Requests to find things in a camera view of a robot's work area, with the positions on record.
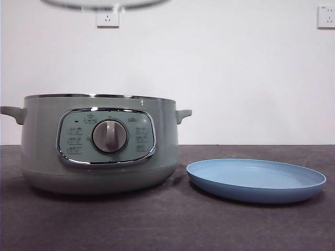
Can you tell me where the grey round control dial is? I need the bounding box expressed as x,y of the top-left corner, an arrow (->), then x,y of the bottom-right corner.
93,119 -> 129,153

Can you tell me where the glass lid with green knob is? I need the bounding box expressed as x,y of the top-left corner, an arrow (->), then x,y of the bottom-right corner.
40,0 -> 173,13

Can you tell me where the pale green electric steamer pot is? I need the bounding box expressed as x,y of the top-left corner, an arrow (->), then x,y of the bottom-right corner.
0,93 -> 193,196

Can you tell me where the blue round plate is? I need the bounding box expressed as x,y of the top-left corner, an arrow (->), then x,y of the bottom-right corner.
186,158 -> 327,204

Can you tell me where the white wall socket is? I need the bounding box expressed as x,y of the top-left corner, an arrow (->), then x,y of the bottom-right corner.
317,5 -> 335,30
96,10 -> 120,29

